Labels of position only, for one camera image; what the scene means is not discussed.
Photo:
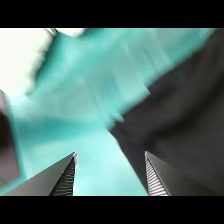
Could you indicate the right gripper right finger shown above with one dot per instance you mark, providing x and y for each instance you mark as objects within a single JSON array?
[{"x": 173, "y": 183}]

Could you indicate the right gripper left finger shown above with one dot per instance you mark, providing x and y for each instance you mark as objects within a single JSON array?
[{"x": 50, "y": 181}]

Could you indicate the black garment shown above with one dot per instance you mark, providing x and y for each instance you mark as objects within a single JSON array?
[{"x": 186, "y": 113}]

